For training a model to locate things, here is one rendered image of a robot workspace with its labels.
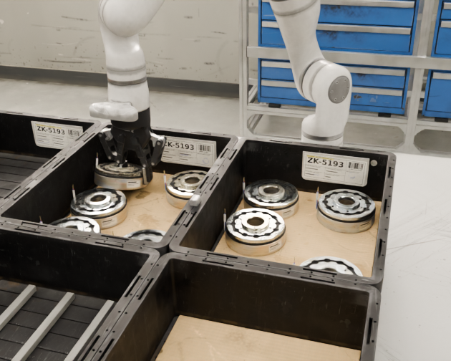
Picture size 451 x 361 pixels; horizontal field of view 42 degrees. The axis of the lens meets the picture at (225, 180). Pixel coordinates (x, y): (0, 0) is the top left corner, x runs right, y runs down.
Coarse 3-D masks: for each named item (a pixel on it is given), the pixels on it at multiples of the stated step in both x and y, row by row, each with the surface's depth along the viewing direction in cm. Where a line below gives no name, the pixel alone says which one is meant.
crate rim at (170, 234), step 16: (96, 128) 120; (160, 128) 119; (80, 144) 114; (64, 160) 107; (224, 160) 106; (48, 176) 103; (208, 176) 101; (0, 208) 93; (192, 208) 92; (16, 224) 89; (32, 224) 89; (176, 224) 88; (112, 240) 85; (128, 240) 85; (160, 256) 84
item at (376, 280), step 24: (240, 144) 112; (288, 144) 112; (312, 144) 111; (384, 192) 95; (192, 216) 90; (384, 216) 88; (384, 240) 83; (264, 264) 79; (288, 264) 79; (384, 264) 78
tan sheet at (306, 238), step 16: (304, 192) 115; (240, 208) 110; (304, 208) 110; (288, 224) 105; (304, 224) 105; (320, 224) 105; (224, 240) 101; (288, 240) 101; (304, 240) 101; (320, 240) 101; (336, 240) 101; (352, 240) 101; (368, 240) 100; (256, 256) 97; (272, 256) 97; (288, 256) 97; (304, 256) 97; (336, 256) 96; (352, 256) 96; (368, 256) 96; (368, 272) 93
